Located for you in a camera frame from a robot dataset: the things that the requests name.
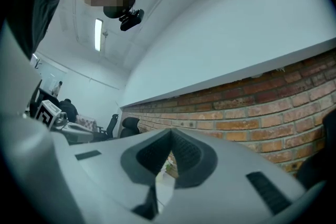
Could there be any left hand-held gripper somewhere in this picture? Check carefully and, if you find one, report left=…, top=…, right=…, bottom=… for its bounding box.
left=35, top=100, right=94, bottom=140

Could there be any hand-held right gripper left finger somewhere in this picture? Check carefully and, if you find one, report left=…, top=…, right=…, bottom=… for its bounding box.
left=49, top=127, right=173, bottom=221

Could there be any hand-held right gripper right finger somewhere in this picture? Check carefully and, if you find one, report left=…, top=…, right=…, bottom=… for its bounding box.
left=160, top=127, right=320, bottom=224

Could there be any tall black headrest chair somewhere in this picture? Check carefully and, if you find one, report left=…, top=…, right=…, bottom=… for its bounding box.
left=93, top=113, right=119, bottom=141

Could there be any large black office chair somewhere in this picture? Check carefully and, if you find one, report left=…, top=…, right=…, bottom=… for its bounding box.
left=119, top=117, right=140, bottom=139

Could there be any black fabric chair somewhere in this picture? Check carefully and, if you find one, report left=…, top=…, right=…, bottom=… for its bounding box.
left=296, top=109, right=336, bottom=189

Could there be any ceiling light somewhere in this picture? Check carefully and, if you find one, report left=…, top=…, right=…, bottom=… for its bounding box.
left=94, top=18, right=103, bottom=52

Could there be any person's black shirt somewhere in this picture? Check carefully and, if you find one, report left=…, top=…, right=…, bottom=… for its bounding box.
left=5, top=0, right=79, bottom=61

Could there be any black head-mounted camera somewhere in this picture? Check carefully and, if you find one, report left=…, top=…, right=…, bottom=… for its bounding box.
left=119, top=9, right=145, bottom=32

